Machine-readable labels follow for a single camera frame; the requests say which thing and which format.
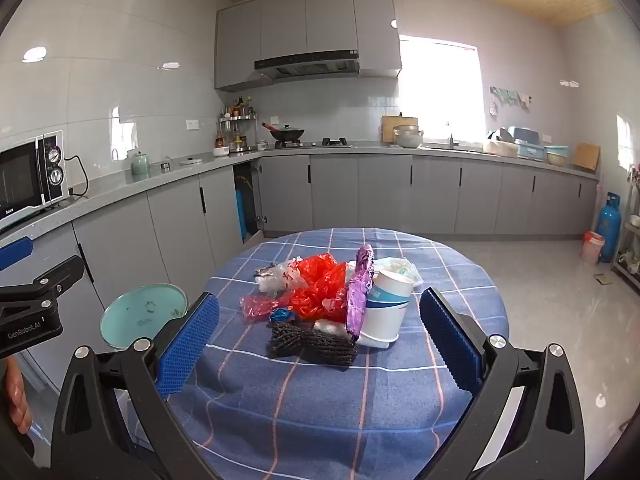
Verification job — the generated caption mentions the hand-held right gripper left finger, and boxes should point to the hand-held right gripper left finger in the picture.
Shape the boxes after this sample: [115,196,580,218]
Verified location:
[50,291,221,480]

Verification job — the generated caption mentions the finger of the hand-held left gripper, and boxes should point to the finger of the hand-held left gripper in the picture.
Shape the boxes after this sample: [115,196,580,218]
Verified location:
[0,237,35,271]
[0,255,86,318]

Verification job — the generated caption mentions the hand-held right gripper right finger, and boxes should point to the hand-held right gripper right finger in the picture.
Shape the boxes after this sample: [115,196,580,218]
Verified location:
[419,287,586,480]

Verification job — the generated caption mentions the teal metal bin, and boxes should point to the teal metal bin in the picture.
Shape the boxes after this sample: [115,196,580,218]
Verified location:
[99,282,191,351]

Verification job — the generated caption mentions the white blue paper cup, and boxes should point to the white blue paper cup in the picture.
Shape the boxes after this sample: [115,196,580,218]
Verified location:
[357,269,415,348]

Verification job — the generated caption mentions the pink transparent plastic bag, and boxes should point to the pink transparent plastic bag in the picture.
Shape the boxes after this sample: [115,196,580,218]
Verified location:
[239,292,301,322]

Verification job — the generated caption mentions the purple snack wrapper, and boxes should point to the purple snack wrapper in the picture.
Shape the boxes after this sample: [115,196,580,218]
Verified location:
[345,243,377,343]

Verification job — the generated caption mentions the white red-printed plastic bag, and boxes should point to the white red-printed plastic bag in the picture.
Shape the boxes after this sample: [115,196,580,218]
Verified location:
[255,259,306,296]

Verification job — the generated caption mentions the black foam fruit net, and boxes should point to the black foam fruit net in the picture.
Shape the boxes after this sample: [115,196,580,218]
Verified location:
[270,321,360,368]

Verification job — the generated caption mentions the red plastic bag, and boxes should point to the red plastic bag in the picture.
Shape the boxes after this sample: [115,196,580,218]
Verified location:
[287,252,361,321]

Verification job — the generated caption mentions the person's left hand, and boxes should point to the person's left hand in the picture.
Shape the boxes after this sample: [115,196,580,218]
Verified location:
[0,360,33,436]

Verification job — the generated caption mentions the silver black microwave oven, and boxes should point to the silver black microwave oven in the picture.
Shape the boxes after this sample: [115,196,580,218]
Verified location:
[0,130,71,233]

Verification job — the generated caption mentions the blue plaid tablecloth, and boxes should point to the blue plaid tablecloth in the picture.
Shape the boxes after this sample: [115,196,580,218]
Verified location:
[115,227,511,480]

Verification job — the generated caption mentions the green ceramic teapot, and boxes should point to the green ceramic teapot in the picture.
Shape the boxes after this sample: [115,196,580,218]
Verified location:
[127,149,152,177]

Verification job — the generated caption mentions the blue gas cylinder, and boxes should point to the blue gas cylinder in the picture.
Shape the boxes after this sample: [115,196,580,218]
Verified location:
[235,187,248,241]
[597,191,622,263]

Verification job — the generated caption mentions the grey lower kitchen cabinets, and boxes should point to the grey lower kitchen cabinets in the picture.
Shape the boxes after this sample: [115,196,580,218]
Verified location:
[0,139,601,396]

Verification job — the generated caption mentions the red white bucket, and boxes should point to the red white bucket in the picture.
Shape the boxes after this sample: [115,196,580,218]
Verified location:
[581,231,606,267]

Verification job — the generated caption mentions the white basin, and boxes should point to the white basin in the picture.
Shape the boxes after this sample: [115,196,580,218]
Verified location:
[482,130,518,158]

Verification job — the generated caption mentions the metal storage shelf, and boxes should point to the metal storage shelf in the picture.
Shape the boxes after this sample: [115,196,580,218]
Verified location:
[612,215,640,291]

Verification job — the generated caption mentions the dish tubs on counter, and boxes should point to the dish tubs on counter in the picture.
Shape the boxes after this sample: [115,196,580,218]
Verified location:
[507,126,546,161]

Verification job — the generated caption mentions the grey cooking pot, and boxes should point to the grey cooking pot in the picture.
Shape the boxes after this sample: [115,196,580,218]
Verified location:
[392,125,425,150]

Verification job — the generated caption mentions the wooden cutting board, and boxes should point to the wooden cutting board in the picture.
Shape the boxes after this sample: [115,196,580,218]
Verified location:
[381,114,420,145]

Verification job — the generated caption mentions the metal spice rack with bottles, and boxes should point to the metal spice rack with bottles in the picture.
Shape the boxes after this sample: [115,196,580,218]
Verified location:
[218,95,258,153]

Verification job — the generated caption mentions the black wok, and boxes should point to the black wok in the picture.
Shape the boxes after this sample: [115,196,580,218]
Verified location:
[262,121,306,143]

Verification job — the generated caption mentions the brown wooden board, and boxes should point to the brown wooden board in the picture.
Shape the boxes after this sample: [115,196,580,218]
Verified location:
[571,142,602,171]

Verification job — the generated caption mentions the gas stove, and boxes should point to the gas stove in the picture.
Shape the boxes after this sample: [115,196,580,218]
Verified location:
[257,137,353,150]

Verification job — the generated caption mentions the bright window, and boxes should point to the bright window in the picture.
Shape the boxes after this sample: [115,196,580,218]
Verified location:
[398,35,485,143]

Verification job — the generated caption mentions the black range hood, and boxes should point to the black range hood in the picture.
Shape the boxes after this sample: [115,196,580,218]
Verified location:
[254,49,361,86]

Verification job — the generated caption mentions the grey upper cabinets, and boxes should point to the grey upper cabinets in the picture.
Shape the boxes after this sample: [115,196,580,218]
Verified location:
[215,0,403,92]

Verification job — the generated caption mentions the black power cable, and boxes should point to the black power cable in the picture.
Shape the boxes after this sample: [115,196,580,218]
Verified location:
[62,155,91,198]

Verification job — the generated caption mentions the wall hook rail with cloths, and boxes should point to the wall hook rail with cloths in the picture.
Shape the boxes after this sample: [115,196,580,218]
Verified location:
[489,85,533,116]

